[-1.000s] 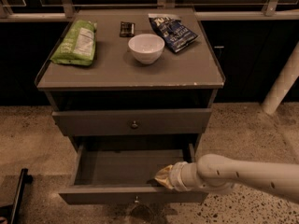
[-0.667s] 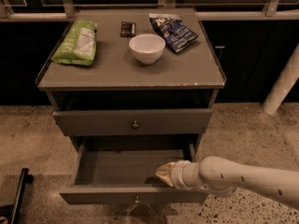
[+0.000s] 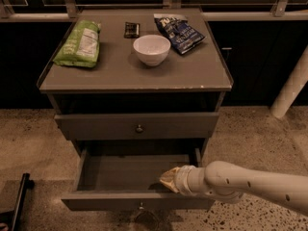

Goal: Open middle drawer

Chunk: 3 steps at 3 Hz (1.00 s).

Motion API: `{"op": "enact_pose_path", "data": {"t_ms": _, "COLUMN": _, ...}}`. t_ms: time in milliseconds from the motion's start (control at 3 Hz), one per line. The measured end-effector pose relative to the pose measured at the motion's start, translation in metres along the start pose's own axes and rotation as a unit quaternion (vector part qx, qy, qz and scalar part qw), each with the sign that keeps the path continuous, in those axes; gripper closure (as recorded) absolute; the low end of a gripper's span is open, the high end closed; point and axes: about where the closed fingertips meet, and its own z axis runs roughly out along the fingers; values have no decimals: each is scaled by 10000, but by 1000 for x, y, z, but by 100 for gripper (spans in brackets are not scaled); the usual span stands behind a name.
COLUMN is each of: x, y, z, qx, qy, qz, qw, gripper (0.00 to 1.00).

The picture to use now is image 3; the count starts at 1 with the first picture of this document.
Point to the black snack bar wrapper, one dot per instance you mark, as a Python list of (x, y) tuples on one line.
[(131, 30)]

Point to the blue chip bag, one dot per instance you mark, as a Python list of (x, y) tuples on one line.
[(175, 27)]

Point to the grey top drawer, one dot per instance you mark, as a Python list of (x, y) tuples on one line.
[(137, 126)]

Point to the metal window frame rail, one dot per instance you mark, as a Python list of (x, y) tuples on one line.
[(213, 10)]

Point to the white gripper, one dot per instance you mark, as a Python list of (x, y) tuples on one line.
[(183, 179)]

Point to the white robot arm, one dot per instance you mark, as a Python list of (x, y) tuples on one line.
[(227, 183)]

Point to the white diagonal pole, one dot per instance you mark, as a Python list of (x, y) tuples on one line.
[(292, 88)]

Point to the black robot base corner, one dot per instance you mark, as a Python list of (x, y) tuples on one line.
[(10, 220)]

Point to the grey drawer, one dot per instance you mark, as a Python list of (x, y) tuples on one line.
[(114, 180), (137, 126)]

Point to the grey drawer cabinet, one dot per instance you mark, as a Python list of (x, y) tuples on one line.
[(121, 84)]

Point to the white bowl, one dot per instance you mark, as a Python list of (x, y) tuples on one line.
[(151, 50)]

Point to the green chip bag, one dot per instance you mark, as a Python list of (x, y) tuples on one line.
[(81, 48)]

